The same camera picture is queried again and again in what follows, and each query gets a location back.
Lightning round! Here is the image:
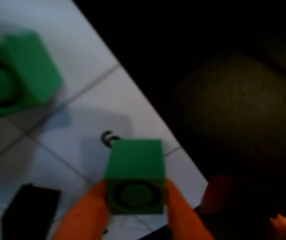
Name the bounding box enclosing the black cube with X mark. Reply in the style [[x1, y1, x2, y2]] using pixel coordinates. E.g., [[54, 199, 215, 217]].
[[0, 183, 61, 240]]

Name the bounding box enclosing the green cube with O ring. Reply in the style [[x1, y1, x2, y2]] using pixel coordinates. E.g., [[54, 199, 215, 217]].
[[104, 139, 167, 216], [0, 29, 64, 120]]

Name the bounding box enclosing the white paper grid sheet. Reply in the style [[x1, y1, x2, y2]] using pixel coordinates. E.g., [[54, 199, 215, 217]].
[[0, 0, 210, 240]]

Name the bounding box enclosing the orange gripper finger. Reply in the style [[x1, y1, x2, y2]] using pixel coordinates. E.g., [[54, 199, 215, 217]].
[[164, 178, 215, 240], [52, 180, 111, 240]]

